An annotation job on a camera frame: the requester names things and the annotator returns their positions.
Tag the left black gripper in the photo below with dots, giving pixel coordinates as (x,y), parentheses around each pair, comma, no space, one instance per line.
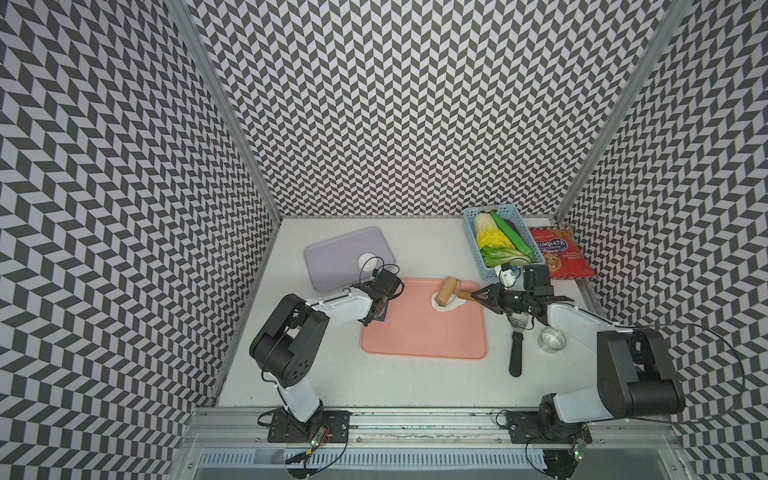
(382,317)

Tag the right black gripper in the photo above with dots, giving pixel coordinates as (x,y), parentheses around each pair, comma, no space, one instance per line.
(495,300)

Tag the white dough piece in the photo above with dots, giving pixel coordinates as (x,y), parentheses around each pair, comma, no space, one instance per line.
(447,303)

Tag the wooden dough roller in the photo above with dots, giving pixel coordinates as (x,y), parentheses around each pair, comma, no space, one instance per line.
(450,286)

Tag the pink tray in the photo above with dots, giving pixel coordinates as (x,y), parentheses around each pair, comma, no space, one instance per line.
(416,326)

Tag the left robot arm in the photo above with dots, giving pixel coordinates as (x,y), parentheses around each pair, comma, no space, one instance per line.
(287,344)

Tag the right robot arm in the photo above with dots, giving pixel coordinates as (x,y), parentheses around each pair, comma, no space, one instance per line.
(635,375)

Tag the round white dough disc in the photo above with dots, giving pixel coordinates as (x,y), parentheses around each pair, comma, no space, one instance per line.
(368,262)

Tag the green lettuce leaf toy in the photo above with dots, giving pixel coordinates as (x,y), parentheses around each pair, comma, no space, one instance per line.
(493,257)

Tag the lavender tray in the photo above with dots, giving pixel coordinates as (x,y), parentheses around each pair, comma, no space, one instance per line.
(333,263)

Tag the yellow napa cabbage toy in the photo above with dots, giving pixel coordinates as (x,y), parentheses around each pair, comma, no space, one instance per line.
(488,234)

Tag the green cucumber toy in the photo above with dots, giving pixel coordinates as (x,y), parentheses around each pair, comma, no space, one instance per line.
(511,233)

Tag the red snack bag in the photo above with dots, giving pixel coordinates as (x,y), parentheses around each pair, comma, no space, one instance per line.
(561,254)

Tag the light blue plastic basket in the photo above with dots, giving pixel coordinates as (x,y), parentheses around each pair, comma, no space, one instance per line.
(508,212)

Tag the black handled scraper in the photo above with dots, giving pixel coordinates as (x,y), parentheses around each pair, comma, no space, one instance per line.
(519,323)

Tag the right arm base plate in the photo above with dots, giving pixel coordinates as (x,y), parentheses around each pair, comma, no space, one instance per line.
(535,428)

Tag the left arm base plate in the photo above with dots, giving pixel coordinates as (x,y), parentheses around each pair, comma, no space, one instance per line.
(284,428)

